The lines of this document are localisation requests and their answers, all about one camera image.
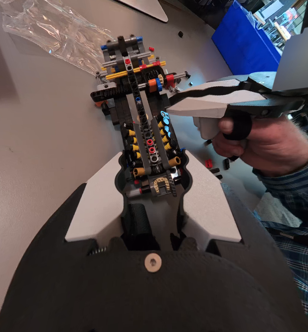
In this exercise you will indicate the short black lego beam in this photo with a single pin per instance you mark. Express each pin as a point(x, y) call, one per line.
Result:
point(226, 163)
point(208, 142)

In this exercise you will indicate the blue plastic bin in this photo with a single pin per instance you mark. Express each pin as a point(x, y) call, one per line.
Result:
point(242, 44)

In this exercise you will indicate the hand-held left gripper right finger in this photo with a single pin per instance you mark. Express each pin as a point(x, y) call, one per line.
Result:
point(211, 207)

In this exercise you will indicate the white book stand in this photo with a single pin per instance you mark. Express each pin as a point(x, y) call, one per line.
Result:
point(148, 10)

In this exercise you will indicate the red lego connector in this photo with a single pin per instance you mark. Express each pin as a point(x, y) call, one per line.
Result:
point(209, 163)

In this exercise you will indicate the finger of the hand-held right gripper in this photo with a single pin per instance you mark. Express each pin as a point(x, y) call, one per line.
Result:
point(208, 107)
point(213, 85)

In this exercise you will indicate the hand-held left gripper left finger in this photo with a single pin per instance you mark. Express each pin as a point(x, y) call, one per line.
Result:
point(94, 207)

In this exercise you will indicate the black lego technic chassis assembly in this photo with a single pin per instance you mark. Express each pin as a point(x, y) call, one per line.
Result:
point(141, 103)

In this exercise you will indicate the person's right forearm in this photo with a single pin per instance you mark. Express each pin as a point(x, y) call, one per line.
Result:
point(299, 186)

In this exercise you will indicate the clear plastic bag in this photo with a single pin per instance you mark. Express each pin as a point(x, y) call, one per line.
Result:
point(52, 31)

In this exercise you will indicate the small light blue lego connector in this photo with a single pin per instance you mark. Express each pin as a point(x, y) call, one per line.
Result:
point(164, 114)

